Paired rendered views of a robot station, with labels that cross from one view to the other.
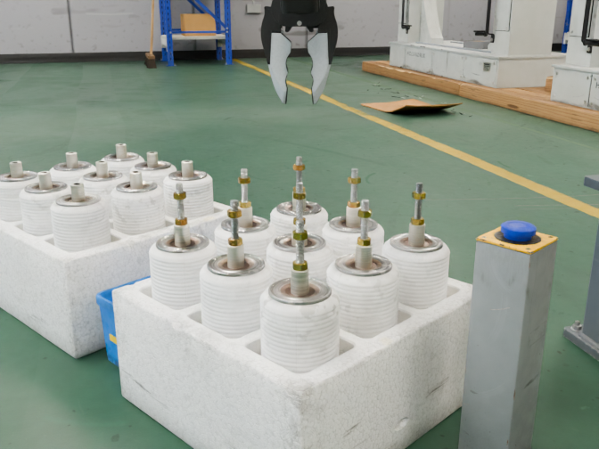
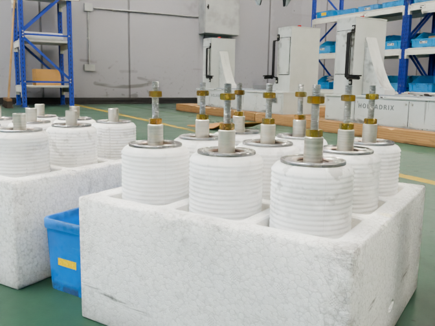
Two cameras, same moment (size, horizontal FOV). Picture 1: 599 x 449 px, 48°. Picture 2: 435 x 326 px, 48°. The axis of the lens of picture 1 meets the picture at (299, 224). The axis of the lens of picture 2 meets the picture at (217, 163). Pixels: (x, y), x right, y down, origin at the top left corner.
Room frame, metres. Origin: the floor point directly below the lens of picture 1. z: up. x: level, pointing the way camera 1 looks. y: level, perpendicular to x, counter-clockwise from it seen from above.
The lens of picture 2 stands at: (0.21, 0.23, 0.34)
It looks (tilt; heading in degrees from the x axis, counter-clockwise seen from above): 9 degrees down; 347
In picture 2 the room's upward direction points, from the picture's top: 1 degrees clockwise
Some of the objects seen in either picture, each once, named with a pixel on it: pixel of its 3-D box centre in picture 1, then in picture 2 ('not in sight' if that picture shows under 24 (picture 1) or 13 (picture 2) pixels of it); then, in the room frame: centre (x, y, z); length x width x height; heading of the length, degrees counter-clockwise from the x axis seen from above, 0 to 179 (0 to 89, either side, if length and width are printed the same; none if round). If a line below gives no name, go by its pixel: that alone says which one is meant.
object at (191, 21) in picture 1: (198, 24); (46, 77); (6.82, 0.99, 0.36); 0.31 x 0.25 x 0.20; 106
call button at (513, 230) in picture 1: (518, 232); not in sight; (0.75, -0.26, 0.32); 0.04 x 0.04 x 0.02
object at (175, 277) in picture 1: (185, 301); (155, 207); (0.90, 0.17, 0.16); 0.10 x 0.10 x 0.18
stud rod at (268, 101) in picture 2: (299, 208); (268, 109); (0.90, 0.00, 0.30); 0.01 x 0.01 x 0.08
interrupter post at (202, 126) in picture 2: (245, 216); (202, 129); (0.99, 0.08, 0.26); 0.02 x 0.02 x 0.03
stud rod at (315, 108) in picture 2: (299, 251); (314, 118); (0.74, 0.00, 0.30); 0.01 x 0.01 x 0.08
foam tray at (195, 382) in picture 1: (299, 344); (263, 247); (0.90, 0.00, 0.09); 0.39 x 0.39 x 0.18; 45
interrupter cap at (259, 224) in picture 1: (245, 224); (202, 137); (0.99, 0.08, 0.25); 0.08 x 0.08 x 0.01
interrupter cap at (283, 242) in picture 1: (299, 243); (267, 143); (0.90, 0.00, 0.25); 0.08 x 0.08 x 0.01
